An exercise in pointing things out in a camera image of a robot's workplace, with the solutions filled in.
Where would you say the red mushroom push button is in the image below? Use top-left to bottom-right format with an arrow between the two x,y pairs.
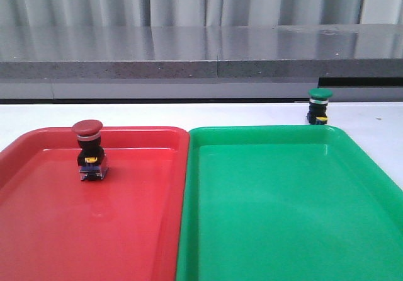
72,120 -> 108,181

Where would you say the green mushroom push button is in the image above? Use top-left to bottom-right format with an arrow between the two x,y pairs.
307,88 -> 333,125

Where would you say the green plastic tray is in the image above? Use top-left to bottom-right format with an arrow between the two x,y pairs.
176,125 -> 402,280

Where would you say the grey stone counter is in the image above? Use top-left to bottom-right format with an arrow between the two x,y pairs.
1,25 -> 402,103

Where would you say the red plastic tray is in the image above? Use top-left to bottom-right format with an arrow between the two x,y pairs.
1,127 -> 189,280

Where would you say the white pleated curtain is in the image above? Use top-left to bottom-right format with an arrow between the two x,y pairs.
1,0 -> 402,26

